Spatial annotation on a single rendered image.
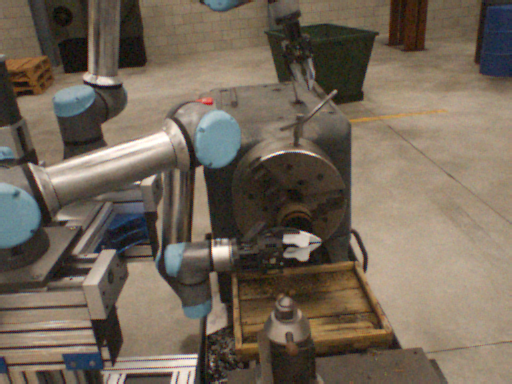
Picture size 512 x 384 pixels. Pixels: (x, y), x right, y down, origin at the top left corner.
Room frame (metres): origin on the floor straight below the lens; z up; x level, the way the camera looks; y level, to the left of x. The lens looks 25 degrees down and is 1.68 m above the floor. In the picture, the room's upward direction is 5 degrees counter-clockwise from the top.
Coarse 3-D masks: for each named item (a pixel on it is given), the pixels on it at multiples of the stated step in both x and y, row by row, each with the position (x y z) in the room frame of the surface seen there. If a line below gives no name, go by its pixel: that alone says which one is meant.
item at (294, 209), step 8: (288, 208) 1.10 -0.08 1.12; (296, 208) 1.09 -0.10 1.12; (304, 208) 1.10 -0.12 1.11; (280, 216) 1.10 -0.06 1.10; (288, 216) 1.07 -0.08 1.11; (296, 216) 1.06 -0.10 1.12; (304, 216) 1.06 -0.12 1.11; (280, 224) 1.08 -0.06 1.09; (288, 224) 1.05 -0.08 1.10; (296, 224) 1.13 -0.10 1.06; (304, 224) 1.10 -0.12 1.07; (312, 224) 1.08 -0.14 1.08
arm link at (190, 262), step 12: (204, 240) 0.99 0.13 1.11; (168, 252) 0.95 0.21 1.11; (180, 252) 0.95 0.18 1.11; (192, 252) 0.95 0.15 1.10; (204, 252) 0.95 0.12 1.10; (168, 264) 0.94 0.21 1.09; (180, 264) 0.93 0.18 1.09; (192, 264) 0.94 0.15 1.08; (204, 264) 0.94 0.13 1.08; (180, 276) 0.94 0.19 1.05; (192, 276) 0.94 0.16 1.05; (204, 276) 0.95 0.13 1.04
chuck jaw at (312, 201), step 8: (328, 192) 1.20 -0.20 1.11; (336, 192) 1.19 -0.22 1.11; (304, 200) 1.17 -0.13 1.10; (312, 200) 1.16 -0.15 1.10; (320, 200) 1.16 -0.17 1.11; (328, 200) 1.16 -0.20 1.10; (336, 200) 1.16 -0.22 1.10; (312, 208) 1.12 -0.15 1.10; (320, 208) 1.14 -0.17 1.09; (328, 208) 1.16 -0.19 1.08; (336, 208) 1.16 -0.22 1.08; (312, 216) 1.12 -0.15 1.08; (320, 216) 1.14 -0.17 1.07
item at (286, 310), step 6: (282, 300) 0.65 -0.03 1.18; (288, 300) 0.65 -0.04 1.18; (276, 306) 0.65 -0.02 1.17; (282, 306) 0.64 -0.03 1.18; (288, 306) 0.64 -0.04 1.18; (294, 306) 0.64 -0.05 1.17; (276, 312) 0.64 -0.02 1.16; (282, 312) 0.63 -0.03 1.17; (288, 312) 0.63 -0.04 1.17; (294, 312) 0.64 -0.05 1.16; (276, 318) 0.64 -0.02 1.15; (282, 318) 0.63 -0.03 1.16; (288, 318) 0.63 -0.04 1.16; (294, 318) 0.64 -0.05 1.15
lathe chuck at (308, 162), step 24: (288, 144) 1.25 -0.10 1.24; (240, 168) 1.26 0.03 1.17; (288, 168) 1.20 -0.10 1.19; (312, 168) 1.20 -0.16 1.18; (240, 192) 1.19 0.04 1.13; (264, 192) 1.19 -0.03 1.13; (312, 192) 1.20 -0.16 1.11; (240, 216) 1.19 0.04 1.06; (264, 216) 1.19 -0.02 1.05; (336, 216) 1.20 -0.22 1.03
